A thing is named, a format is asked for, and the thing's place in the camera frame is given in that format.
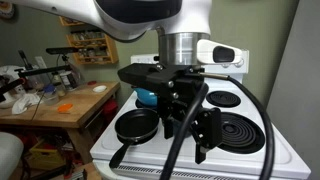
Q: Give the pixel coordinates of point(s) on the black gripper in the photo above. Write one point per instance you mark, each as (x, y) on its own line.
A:
(180, 93)

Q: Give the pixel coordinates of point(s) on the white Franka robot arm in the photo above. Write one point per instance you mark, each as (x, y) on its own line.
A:
(133, 16)

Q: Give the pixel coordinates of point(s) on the white electric stove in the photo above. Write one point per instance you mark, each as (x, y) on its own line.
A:
(250, 160)

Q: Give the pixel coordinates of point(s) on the white stove burner knob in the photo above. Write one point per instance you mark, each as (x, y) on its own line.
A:
(226, 65)
(238, 65)

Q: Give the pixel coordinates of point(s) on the small black coil burner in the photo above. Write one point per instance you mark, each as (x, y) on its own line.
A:
(223, 99)

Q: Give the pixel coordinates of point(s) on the black frying pan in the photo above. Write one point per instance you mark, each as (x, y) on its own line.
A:
(136, 125)

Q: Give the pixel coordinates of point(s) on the black burner under kettle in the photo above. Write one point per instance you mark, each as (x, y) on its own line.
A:
(138, 105)

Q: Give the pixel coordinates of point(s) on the large black coil burner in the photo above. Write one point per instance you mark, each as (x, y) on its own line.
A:
(243, 133)

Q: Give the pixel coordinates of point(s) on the red container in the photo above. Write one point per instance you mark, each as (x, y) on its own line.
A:
(110, 109)

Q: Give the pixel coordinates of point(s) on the small white dish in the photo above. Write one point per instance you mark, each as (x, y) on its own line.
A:
(99, 88)

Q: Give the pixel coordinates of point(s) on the small red lid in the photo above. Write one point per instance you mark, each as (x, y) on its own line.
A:
(92, 83)

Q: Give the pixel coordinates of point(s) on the wooden butcher block table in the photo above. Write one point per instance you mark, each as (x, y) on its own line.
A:
(80, 106)

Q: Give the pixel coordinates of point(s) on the orange plastic lid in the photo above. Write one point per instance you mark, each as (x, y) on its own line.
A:
(65, 108)

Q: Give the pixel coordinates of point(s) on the jar with dark label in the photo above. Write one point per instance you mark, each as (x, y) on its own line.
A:
(68, 81)

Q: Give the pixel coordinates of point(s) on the clear container with blue lid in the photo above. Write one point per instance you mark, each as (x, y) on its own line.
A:
(50, 93)

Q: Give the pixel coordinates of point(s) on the yellow plastic crate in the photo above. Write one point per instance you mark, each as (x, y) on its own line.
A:
(45, 156)

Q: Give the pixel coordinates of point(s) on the white crumpled cloth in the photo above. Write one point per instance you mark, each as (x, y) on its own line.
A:
(25, 102)

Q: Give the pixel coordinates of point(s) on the white rounded chair back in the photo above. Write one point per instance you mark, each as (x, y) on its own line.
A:
(9, 156)

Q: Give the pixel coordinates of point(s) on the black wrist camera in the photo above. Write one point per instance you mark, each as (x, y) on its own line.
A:
(136, 75)

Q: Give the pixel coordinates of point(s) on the black camera on stand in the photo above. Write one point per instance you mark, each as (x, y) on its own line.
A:
(61, 50)

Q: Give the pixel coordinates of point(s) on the round decorative wall plate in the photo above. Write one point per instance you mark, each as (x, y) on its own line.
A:
(6, 10)

